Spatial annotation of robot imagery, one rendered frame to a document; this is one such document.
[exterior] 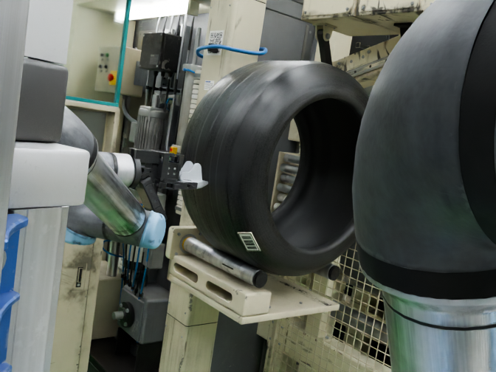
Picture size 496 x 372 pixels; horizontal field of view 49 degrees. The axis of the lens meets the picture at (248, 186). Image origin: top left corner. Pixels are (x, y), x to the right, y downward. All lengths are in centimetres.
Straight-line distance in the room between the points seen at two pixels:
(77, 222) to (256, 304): 51
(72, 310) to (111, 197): 106
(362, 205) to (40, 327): 20
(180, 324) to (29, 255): 150
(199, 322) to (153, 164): 73
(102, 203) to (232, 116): 47
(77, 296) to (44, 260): 161
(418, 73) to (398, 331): 14
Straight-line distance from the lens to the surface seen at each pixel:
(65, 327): 197
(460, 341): 28
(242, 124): 127
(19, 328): 34
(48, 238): 33
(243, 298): 138
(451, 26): 21
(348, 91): 145
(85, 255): 191
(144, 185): 121
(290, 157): 198
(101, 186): 90
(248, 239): 131
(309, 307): 156
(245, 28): 172
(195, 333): 182
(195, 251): 158
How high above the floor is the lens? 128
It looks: 6 degrees down
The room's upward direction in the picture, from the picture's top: 9 degrees clockwise
